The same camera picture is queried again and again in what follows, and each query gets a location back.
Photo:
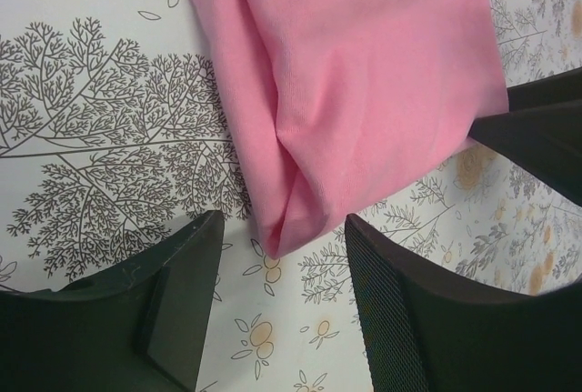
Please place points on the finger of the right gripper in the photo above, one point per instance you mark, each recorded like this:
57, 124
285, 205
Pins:
545, 141
554, 89

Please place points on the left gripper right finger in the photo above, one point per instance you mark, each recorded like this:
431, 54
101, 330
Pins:
426, 328

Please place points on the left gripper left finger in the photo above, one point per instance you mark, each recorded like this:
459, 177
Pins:
139, 325

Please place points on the pink t shirt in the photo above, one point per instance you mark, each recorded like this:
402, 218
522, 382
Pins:
334, 105

